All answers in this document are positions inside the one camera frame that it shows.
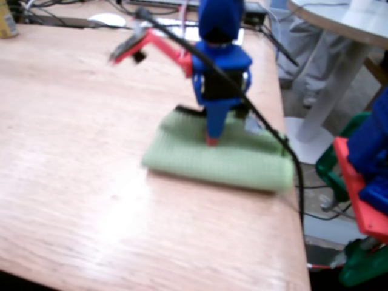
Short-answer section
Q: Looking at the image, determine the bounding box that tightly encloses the red camera mount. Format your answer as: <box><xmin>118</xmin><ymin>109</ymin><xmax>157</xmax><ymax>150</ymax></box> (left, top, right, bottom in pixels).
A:
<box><xmin>109</xmin><ymin>28</ymin><xmax>195</xmax><ymax>78</ymax></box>

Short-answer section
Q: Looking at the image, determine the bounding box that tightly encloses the yellow can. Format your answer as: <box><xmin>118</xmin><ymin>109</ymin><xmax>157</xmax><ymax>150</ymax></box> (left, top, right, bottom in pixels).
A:
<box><xmin>0</xmin><ymin>0</ymin><xmax>19</xmax><ymax>39</ymax></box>

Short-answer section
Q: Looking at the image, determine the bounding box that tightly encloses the thick black camera cable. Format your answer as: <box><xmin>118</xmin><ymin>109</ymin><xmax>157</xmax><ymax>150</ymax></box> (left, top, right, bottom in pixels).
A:
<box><xmin>134</xmin><ymin>7</ymin><xmax>306</xmax><ymax>221</ymax></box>

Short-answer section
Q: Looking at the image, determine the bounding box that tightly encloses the white computer mouse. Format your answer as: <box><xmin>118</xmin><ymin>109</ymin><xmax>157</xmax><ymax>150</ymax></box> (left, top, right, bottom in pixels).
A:
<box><xmin>87</xmin><ymin>12</ymin><xmax>127</xmax><ymax>28</ymax></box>

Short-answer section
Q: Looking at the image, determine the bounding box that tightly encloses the thin red wire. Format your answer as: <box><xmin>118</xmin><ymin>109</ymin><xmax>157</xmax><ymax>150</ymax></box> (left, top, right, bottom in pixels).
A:
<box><xmin>307</xmin><ymin>262</ymin><xmax>345</xmax><ymax>269</ymax></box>

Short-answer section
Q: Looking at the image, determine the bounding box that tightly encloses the green microfiber cloth black hem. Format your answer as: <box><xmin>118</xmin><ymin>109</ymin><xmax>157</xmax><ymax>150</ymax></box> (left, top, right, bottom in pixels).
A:
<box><xmin>141</xmin><ymin>108</ymin><xmax>295</xmax><ymax>194</ymax></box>

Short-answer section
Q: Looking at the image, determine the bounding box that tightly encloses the black power adapter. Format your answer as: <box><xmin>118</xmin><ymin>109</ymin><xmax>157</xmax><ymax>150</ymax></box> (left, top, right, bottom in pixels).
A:
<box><xmin>243</xmin><ymin>2</ymin><xmax>267</xmax><ymax>25</ymax></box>

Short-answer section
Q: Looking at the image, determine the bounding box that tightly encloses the green table clamp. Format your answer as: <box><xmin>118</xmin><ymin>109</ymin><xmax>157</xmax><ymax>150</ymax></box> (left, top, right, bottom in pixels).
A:
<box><xmin>337</xmin><ymin>238</ymin><xmax>388</xmax><ymax>288</ymax></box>
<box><xmin>315</xmin><ymin>111</ymin><xmax>372</xmax><ymax>210</ymax></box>

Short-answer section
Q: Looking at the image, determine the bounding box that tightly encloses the red robot base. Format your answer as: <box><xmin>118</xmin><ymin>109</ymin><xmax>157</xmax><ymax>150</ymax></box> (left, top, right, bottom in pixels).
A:
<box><xmin>332</xmin><ymin>136</ymin><xmax>388</xmax><ymax>245</ymax></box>

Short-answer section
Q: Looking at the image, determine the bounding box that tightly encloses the white round pedestal table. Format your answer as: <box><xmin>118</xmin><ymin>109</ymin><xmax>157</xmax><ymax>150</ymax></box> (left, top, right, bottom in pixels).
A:
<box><xmin>284</xmin><ymin>0</ymin><xmax>388</xmax><ymax>165</ymax></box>

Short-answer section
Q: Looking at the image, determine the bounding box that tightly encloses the white keyboard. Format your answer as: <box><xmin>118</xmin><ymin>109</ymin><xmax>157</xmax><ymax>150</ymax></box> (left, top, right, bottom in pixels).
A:
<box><xmin>150</xmin><ymin>17</ymin><xmax>245</xmax><ymax>47</ymax></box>

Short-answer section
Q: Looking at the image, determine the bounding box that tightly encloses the blue gripper black motor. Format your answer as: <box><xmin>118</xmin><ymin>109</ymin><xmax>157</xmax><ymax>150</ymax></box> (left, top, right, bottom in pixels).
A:
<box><xmin>190</xmin><ymin>41</ymin><xmax>253</xmax><ymax>147</ymax></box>

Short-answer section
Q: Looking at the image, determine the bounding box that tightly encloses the thin black floor cable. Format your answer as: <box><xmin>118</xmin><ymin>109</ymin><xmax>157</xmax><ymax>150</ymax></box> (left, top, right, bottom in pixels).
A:
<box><xmin>295</xmin><ymin>184</ymin><xmax>353</xmax><ymax>221</ymax></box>

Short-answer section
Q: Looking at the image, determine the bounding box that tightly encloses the grey duct tape piece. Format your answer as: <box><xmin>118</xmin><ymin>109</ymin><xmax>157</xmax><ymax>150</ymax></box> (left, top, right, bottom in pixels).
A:
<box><xmin>244</xmin><ymin>117</ymin><xmax>265</xmax><ymax>135</ymax></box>

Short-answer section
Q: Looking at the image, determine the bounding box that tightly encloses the thin black adapter cable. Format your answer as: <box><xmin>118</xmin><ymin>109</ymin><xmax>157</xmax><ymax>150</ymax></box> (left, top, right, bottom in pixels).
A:
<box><xmin>261</xmin><ymin>24</ymin><xmax>300</xmax><ymax>67</ymax></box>

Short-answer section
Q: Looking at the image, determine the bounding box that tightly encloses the small wrist camera board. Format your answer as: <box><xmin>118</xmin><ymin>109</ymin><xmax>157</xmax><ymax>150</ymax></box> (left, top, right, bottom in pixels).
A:
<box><xmin>108</xmin><ymin>29</ymin><xmax>150</xmax><ymax>66</ymax></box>

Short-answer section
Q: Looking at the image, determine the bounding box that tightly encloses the person in grey trousers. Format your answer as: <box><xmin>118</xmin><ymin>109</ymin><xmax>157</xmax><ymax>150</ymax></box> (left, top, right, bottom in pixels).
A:
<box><xmin>276</xmin><ymin>11</ymin><xmax>354</xmax><ymax>107</ymax></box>

